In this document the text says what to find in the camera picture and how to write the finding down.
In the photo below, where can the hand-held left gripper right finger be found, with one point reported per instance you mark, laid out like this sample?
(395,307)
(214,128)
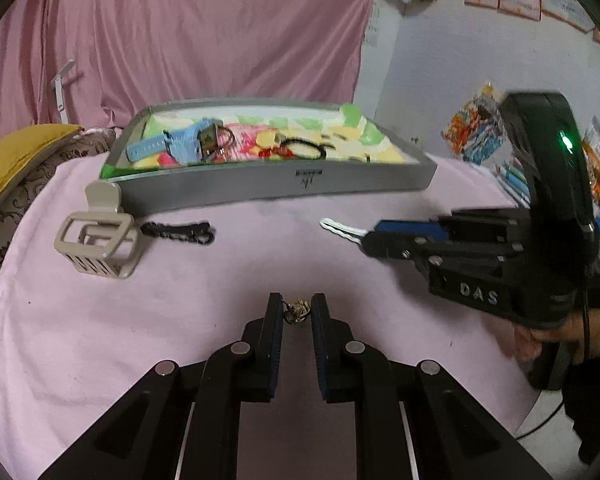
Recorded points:
(321,340)

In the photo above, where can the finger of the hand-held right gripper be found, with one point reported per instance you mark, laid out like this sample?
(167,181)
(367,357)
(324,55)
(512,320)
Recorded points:
(410,227)
(395,249)

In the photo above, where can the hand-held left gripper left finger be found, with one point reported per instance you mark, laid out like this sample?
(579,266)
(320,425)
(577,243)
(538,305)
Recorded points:
(275,340)

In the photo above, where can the small gold charm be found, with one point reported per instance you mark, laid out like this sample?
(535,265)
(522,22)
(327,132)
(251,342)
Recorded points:
(296,311)

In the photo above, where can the white wavy hairpin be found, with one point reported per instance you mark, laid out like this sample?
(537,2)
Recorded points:
(337,229)

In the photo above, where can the grey shallow box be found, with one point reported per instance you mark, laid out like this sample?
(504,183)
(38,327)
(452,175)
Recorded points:
(260,186)

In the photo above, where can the blue wrist watch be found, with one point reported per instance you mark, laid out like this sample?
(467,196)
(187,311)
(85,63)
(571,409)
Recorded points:
(180,142)

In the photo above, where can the person's right hand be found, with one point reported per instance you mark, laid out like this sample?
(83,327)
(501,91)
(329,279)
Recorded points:
(530,342)

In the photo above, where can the stack of books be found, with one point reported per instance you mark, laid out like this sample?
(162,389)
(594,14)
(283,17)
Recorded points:
(512,177)

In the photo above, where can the colourful cartoon bag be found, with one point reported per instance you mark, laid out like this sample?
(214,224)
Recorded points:
(472,125)

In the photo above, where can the pink blanket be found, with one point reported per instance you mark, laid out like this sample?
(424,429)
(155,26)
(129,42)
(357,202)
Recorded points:
(180,310)

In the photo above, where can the green printed cloth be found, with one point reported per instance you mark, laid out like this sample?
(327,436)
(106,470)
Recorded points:
(340,137)

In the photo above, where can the beige hair claw clip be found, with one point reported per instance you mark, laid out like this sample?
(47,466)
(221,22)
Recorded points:
(100,246)

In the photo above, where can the floral satin pillow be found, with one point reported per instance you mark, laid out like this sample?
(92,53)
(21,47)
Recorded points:
(25,200)

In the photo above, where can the pink curtain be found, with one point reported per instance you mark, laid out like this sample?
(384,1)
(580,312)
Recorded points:
(180,35)

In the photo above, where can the yellow pillow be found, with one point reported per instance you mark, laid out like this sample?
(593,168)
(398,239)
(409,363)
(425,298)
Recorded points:
(20,155)

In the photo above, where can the white folding lamp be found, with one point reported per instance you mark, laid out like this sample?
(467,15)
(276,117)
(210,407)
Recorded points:
(60,92)

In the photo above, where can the wall calendar paper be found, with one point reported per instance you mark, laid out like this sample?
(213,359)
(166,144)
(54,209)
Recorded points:
(375,25)

